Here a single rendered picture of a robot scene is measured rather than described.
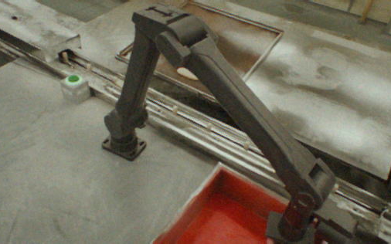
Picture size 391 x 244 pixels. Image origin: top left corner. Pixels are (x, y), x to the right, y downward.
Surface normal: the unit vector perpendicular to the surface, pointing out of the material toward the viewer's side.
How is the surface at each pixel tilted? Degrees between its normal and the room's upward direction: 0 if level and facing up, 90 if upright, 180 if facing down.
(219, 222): 0
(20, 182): 0
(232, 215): 0
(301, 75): 10
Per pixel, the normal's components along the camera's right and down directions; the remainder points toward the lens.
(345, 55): -0.02, -0.64
